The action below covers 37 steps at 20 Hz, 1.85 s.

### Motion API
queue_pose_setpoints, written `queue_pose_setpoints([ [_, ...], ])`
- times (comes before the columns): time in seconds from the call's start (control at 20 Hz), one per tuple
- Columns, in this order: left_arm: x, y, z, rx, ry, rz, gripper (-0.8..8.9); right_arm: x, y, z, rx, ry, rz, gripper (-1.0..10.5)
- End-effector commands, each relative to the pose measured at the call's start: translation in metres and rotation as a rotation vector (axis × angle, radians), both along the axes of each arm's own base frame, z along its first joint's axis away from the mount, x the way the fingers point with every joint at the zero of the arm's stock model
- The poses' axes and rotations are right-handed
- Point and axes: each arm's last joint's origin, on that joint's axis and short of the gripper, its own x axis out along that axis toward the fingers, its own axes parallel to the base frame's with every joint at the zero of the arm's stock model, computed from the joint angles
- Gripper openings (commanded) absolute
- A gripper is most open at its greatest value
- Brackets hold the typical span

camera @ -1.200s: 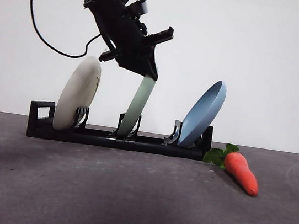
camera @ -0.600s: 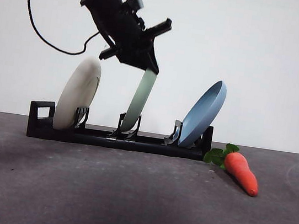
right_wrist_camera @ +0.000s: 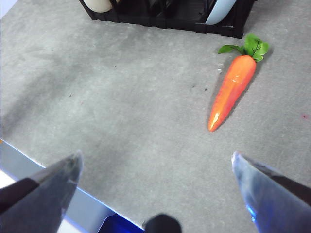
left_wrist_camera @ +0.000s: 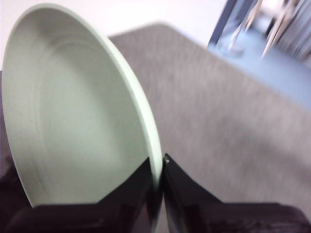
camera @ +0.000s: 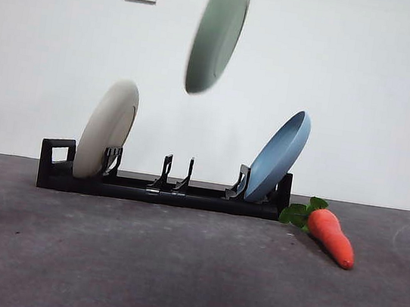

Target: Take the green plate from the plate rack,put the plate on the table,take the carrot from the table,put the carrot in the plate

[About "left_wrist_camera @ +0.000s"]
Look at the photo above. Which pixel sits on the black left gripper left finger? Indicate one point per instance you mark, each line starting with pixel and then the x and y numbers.
pixel 97 218

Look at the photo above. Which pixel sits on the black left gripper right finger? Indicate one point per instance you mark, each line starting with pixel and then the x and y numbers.
pixel 206 216

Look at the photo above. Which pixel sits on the green plate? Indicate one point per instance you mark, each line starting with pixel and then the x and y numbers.
pixel 73 109

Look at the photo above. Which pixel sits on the metal frame stand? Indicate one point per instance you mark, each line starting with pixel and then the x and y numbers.
pixel 274 29

